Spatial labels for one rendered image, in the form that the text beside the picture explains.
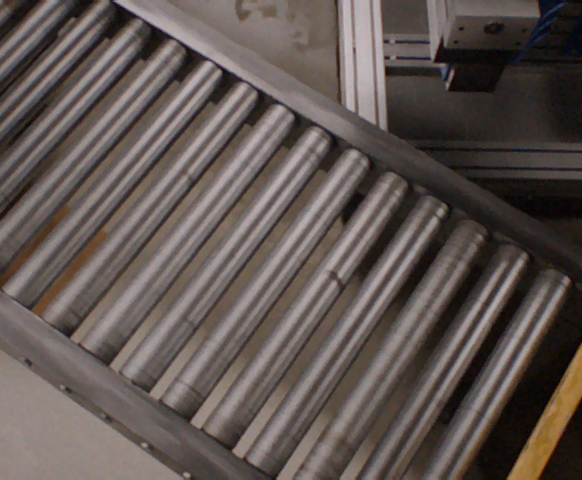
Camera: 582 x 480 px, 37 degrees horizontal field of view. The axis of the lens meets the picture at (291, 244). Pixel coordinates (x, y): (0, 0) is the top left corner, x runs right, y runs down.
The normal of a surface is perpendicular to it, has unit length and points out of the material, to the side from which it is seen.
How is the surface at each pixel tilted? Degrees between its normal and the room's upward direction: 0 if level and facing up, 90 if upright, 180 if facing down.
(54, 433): 0
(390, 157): 0
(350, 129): 0
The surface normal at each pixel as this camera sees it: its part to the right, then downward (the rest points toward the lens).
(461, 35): 0.00, 0.92
